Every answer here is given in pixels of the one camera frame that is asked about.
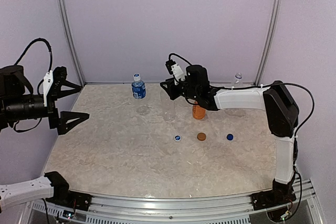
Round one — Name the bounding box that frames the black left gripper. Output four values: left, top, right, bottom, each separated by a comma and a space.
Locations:
5, 79, 89, 134

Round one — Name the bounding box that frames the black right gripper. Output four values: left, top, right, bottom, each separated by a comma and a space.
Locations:
161, 77, 200, 100

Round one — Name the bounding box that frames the clear bottle white cap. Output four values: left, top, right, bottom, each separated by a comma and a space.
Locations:
160, 89, 176, 122

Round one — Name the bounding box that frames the small blue bottle white cap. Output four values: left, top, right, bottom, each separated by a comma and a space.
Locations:
131, 73, 146, 99

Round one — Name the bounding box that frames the orange juice bottle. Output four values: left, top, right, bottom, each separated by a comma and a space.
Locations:
192, 101, 206, 120

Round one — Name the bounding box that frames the white Pocari Sweat cap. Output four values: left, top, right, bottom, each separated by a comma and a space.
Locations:
174, 135, 182, 142

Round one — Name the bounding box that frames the brown bottle cap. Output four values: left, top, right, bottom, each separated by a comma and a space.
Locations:
197, 132, 206, 141

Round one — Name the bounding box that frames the blue label clear bottle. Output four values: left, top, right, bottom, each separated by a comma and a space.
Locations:
232, 72, 243, 88

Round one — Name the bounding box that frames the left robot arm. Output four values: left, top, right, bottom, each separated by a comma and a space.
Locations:
1, 65, 89, 210

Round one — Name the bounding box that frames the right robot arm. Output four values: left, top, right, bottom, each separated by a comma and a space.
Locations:
160, 60, 299, 205

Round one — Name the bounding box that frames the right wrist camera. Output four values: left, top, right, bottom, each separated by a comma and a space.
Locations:
165, 59, 185, 82

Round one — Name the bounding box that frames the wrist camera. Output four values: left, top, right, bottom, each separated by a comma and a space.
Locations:
43, 66, 67, 107
165, 59, 185, 82

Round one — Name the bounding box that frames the right camera cable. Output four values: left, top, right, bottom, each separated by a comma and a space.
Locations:
167, 52, 315, 138

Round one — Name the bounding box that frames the camera cable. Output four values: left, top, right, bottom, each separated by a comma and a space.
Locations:
167, 52, 315, 138
13, 38, 53, 133

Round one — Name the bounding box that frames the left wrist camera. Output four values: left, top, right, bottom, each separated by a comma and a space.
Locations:
43, 66, 67, 107

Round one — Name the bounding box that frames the left camera cable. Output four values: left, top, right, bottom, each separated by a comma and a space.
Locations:
13, 38, 53, 133

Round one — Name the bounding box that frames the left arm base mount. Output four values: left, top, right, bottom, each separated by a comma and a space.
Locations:
44, 171, 92, 211

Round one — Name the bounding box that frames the left aluminium frame post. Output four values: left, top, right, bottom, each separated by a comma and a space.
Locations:
57, 0, 86, 87

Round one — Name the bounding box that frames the aluminium frame post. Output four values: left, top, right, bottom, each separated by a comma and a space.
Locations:
57, 0, 86, 87
254, 0, 281, 85

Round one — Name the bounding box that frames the aluminium front rail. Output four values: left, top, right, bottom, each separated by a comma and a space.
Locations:
25, 179, 323, 224

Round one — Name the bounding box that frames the right aluminium frame post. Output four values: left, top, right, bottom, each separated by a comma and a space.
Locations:
254, 0, 281, 85

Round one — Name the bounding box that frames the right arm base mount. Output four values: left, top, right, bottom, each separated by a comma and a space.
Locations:
250, 179, 296, 210

